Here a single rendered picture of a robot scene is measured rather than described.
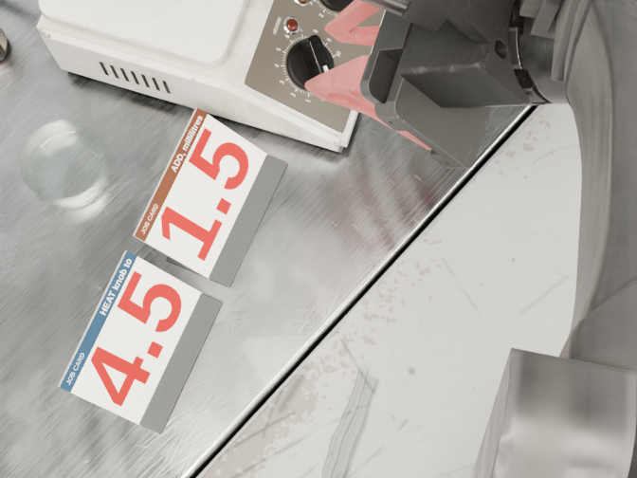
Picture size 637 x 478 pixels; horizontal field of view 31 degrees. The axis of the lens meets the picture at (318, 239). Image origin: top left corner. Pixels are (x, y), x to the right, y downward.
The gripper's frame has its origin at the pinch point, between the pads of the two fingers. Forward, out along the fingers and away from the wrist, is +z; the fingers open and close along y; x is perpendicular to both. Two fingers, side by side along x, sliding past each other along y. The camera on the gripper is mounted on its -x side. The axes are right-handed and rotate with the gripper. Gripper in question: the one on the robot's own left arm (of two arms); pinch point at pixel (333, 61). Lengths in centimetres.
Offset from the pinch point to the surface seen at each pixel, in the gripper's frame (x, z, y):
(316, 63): 3.6, 5.8, -2.2
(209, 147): 2.7, 11.9, 3.8
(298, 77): 3.7, 7.1, -1.4
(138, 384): 4.4, 12.7, 19.0
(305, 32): 3.5, 7.6, -4.4
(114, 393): 3.1, 12.9, 20.0
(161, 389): 5.8, 12.2, 18.8
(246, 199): 6.5, 11.5, 5.7
